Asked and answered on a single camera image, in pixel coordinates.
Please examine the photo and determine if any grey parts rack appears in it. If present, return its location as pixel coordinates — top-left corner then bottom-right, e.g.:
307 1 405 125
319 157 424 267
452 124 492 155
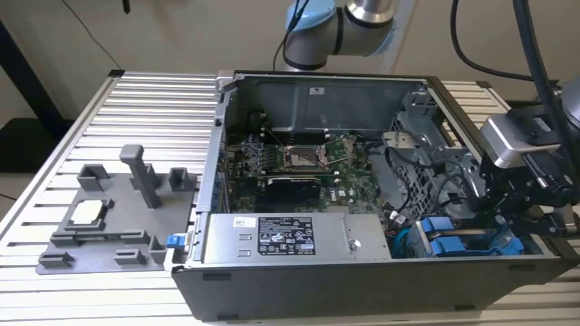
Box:
35 144 199 276

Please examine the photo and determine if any hard disk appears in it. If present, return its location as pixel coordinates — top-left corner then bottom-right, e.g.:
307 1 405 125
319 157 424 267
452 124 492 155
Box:
419 217 525 261

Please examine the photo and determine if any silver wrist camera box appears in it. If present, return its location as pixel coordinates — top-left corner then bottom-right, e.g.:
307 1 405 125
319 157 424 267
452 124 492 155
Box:
479 113 565 169

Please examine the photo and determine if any green motherboard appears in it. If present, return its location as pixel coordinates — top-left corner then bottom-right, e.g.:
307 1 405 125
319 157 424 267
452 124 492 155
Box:
225 132 387 218

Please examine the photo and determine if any black and silver PC case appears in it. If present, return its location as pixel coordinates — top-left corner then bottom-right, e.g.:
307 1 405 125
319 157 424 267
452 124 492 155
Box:
169 69 580 322

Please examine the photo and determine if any black disk wire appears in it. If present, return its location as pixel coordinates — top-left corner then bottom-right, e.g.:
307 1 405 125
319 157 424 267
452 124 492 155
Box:
437 169 481 208
385 145 448 174

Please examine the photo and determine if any CPU socket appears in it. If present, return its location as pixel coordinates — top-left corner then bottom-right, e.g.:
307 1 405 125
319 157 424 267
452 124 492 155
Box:
276 144 332 170

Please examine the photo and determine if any black graphics card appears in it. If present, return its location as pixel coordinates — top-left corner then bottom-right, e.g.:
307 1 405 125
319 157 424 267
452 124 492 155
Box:
256 173 339 206

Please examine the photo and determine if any metal disk bay cage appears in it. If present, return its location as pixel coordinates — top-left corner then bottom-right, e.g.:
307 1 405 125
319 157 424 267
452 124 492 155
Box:
383 90 488 218

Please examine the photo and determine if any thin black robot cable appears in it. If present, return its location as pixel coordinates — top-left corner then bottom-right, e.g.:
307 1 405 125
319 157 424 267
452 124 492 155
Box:
449 0 536 82
271 0 313 71

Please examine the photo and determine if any blue case latch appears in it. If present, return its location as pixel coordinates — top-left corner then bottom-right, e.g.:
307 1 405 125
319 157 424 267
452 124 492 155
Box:
165 234 188 251

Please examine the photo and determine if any silver power supply unit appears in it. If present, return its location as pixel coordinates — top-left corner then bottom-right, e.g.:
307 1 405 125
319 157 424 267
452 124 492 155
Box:
201 213 393 266

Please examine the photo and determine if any silver CPU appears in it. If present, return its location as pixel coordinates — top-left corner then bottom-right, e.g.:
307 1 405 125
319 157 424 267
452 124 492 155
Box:
63 199 115 227

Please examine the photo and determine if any light blue data wire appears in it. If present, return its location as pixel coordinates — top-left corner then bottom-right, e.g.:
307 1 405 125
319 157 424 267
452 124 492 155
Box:
389 230 416 259

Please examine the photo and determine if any grey metal inner cover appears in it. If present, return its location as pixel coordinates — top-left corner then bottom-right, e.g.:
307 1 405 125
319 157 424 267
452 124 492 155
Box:
253 80 412 134

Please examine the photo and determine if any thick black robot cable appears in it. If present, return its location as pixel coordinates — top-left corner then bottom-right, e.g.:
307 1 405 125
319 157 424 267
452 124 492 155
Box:
511 0 576 164

